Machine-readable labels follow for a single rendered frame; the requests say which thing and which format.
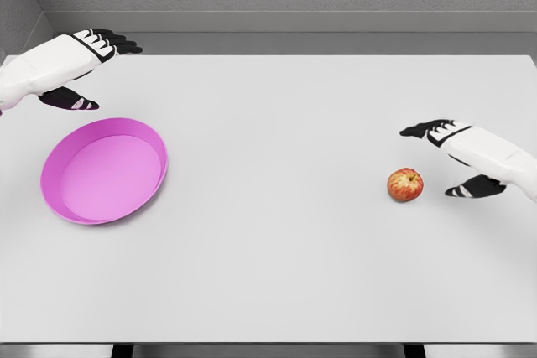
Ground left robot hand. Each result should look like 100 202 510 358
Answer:
17 28 143 112

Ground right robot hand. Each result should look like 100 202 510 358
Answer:
399 118 530 199

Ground red yellow apple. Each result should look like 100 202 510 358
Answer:
386 167 425 204

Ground pink round plate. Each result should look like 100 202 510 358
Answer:
40 117 169 227

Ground white table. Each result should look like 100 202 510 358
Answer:
0 54 537 358

